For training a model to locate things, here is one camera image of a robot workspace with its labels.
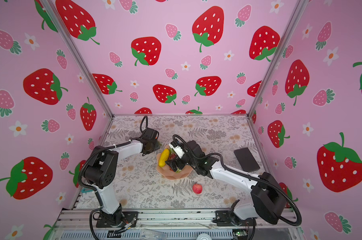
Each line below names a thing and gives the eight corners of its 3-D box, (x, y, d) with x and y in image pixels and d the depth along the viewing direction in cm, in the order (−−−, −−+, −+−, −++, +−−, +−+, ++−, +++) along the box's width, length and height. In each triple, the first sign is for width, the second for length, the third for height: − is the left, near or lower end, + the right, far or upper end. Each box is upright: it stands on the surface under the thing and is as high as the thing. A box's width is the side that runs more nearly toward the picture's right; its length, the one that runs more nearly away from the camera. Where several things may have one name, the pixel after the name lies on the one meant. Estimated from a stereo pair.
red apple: (197, 196, 83) (197, 193, 79) (191, 189, 86) (191, 186, 82) (202, 191, 85) (203, 188, 81) (196, 184, 88) (197, 181, 84)
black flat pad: (243, 172, 92) (245, 171, 90) (233, 151, 102) (234, 149, 100) (258, 169, 94) (260, 167, 92) (246, 149, 103) (248, 147, 102)
